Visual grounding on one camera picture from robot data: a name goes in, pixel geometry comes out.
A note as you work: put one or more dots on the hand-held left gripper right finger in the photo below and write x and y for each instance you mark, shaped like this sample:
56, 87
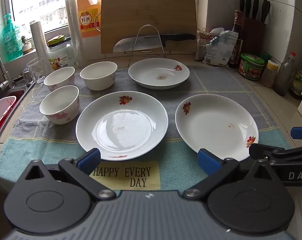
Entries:
208, 161

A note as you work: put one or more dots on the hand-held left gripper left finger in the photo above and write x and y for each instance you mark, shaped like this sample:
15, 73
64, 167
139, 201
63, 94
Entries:
89, 160

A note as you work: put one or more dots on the white pink-floral bowl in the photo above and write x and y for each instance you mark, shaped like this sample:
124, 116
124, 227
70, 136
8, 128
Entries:
63, 115
98, 82
63, 80

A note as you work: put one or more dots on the white floral plate brown stain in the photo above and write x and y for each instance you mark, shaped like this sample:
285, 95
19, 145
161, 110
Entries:
153, 72

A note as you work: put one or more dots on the yellow-green labelled bottle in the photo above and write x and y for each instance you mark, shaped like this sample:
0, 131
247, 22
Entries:
300, 82

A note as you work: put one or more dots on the red-capped glass bottle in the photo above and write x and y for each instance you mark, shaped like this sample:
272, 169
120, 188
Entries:
285, 77

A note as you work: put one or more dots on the yellow-lidded spice jar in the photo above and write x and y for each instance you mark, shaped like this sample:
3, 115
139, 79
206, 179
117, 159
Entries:
268, 75

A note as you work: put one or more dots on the grey and teal checked towel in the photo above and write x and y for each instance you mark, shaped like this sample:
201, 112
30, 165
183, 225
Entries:
178, 100

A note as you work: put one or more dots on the green-lidded sauce jar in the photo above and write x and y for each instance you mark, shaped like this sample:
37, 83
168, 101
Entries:
250, 67

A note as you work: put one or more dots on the small green-capped jar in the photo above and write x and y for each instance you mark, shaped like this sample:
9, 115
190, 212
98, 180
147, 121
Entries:
267, 57

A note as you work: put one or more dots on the steel sink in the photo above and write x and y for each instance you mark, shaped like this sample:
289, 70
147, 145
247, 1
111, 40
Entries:
18, 93

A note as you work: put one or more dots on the dark soy sauce bottle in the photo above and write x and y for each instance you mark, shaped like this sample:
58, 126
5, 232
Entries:
237, 52

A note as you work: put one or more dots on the clear glass mug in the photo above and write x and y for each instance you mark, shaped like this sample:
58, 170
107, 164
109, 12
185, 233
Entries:
35, 70

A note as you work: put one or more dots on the glass jar yellow-green lid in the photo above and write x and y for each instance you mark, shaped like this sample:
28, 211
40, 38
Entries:
58, 57

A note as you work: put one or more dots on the dark red knife block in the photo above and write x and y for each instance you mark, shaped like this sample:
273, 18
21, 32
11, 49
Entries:
253, 37

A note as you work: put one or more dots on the white and blue bag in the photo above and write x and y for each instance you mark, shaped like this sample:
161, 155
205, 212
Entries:
221, 50

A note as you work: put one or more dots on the red and white bag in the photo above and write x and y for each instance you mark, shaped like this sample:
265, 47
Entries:
202, 45

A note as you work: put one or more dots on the short clear plastic cup stack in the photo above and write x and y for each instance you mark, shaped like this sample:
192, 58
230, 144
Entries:
40, 42

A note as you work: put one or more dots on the small potted plant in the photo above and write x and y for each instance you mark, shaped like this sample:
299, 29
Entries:
26, 46

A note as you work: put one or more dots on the tall clear plastic cup stack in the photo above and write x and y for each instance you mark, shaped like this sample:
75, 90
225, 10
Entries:
74, 30

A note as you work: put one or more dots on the orange cooking wine jug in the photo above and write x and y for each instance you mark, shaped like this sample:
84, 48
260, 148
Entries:
88, 20

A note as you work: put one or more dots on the green soap pump bottle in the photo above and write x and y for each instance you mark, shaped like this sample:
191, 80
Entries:
11, 40

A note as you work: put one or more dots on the bamboo cutting board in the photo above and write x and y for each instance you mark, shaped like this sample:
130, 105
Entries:
141, 10

